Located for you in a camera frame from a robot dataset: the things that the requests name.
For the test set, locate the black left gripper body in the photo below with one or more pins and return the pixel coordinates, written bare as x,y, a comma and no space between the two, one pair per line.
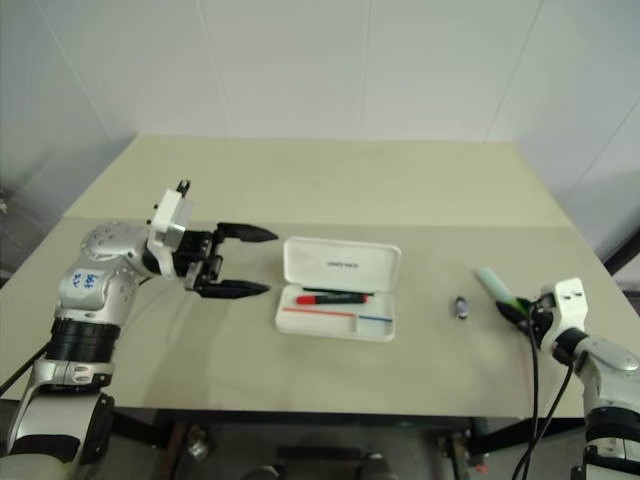
197,250

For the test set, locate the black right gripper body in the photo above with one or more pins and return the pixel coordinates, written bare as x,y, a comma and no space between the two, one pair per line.
542,320

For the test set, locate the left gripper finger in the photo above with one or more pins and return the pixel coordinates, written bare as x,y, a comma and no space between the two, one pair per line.
235,288
247,233

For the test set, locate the light green marker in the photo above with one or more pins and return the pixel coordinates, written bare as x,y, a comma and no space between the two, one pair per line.
492,281

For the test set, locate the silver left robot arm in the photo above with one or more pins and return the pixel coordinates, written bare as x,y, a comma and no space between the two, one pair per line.
82,295

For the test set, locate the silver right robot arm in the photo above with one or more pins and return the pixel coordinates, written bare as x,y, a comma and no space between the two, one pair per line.
607,380

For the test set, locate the red marker with black cap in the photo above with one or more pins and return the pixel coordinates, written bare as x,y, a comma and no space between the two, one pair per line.
325,299

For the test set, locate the white hard pencil case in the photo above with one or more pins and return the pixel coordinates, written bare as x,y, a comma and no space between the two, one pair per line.
340,260

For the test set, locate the small dark purple cap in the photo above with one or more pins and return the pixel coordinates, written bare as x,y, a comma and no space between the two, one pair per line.
462,307

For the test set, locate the thin black pen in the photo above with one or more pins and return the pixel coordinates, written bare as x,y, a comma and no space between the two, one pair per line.
345,290

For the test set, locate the silver metal table fitting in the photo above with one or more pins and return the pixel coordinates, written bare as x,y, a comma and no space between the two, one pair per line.
197,446

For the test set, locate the dark rounded shape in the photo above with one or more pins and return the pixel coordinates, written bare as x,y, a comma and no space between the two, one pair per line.
377,467
262,473

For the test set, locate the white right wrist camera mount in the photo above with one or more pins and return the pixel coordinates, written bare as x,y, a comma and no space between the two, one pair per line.
570,300

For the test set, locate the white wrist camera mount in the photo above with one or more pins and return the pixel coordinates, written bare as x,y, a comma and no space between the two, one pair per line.
570,300
169,214

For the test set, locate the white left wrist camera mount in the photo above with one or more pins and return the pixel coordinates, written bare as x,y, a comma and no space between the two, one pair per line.
169,214

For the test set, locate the black background frame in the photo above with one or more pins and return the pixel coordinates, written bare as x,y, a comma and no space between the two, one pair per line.
622,250

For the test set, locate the dark metal table frame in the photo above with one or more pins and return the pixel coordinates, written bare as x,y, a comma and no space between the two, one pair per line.
300,419

